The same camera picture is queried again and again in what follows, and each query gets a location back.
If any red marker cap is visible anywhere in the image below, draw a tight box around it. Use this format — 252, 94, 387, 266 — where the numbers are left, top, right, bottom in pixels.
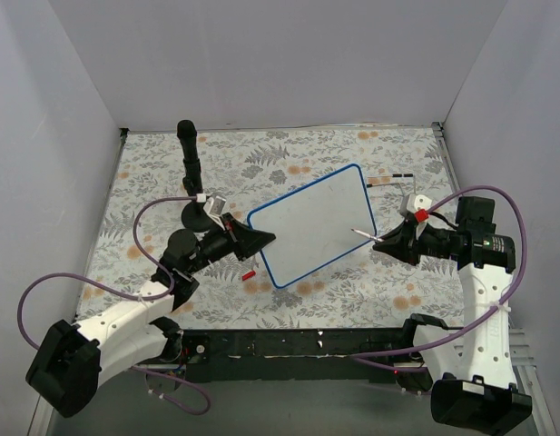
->
241, 271, 256, 281

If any red whiteboard marker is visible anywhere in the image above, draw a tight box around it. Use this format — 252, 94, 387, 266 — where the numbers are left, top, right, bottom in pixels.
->
351, 228, 384, 243

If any blue framed whiteboard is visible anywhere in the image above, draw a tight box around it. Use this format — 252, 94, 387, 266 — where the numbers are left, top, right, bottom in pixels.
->
246, 163, 377, 289

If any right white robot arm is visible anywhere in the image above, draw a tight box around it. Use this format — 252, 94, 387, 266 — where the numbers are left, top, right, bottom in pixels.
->
374, 193, 533, 435

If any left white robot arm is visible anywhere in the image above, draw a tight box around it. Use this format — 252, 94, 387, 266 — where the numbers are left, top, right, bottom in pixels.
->
25, 213, 276, 418

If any black whiteboard stand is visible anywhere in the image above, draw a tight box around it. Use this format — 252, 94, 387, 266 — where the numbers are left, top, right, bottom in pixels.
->
365, 173, 417, 193

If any black microphone on stand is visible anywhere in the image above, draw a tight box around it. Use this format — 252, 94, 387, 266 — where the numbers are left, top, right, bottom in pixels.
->
176, 120, 213, 233

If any floral table mat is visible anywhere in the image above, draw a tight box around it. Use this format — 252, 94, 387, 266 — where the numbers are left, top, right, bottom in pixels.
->
76, 126, 464, 330

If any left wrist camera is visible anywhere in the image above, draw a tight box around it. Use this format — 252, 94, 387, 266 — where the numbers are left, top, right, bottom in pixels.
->
196, 193, 227, 218

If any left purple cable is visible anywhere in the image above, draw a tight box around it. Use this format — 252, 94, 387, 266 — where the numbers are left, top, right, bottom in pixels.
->
16, 193, 212, 417

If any purple cable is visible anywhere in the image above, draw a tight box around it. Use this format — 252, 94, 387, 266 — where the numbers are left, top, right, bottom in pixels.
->
16, 193, 212, 417
351, 184, 529, 396

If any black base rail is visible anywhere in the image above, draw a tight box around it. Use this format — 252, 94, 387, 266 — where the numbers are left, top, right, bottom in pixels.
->
129, 327, 437, 396

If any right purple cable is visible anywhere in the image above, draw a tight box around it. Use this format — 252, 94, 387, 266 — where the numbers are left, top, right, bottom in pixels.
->
351, 184, 529, 396

